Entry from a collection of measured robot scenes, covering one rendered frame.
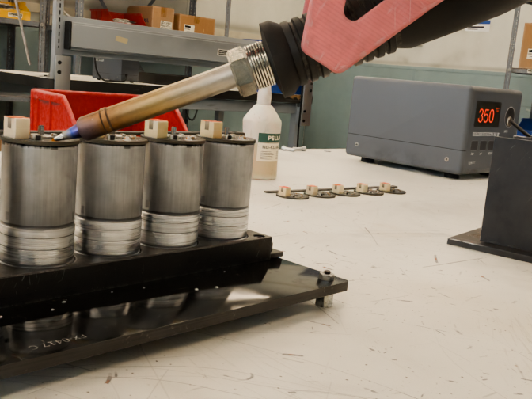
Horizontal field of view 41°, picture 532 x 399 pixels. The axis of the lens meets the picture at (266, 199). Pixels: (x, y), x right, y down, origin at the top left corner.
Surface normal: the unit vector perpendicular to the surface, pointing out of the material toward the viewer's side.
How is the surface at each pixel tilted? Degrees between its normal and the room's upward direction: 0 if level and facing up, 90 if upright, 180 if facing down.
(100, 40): 90
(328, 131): 90
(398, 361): 0
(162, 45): 90
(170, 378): 0
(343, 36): 99
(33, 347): 0
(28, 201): 90
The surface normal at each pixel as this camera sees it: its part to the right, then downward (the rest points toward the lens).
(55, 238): 0.69, 0.18
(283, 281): 0.09, -0.98
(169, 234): 0.15, 0.18
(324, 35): -0.07, 0.32
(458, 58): -0.73, 0.05
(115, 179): 0.40, 0.19
